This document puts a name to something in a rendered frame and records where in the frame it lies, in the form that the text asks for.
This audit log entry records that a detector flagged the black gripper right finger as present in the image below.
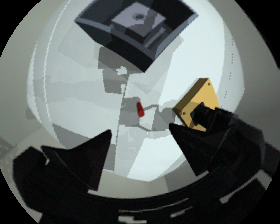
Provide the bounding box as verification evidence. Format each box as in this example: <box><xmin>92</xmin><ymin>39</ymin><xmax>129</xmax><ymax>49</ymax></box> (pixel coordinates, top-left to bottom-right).
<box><xmin>169</xmin><ymin>123</ymin><xmax>237</xmax><ymax>176</ymax></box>

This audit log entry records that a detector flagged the dark red peg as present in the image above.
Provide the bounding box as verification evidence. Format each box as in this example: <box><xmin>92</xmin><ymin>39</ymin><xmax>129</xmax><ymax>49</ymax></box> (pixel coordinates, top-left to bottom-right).
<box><xmin>137</xmin><ymin>101</ymin><xmax>145</xmax><ymax>117</ymax></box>

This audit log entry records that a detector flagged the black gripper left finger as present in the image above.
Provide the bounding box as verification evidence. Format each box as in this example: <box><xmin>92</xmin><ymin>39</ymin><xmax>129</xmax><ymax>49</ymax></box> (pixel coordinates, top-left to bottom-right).
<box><xmin>40</xmin><ymin>129</ymin><xmax>112</xmax><ymax>192</ymax></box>

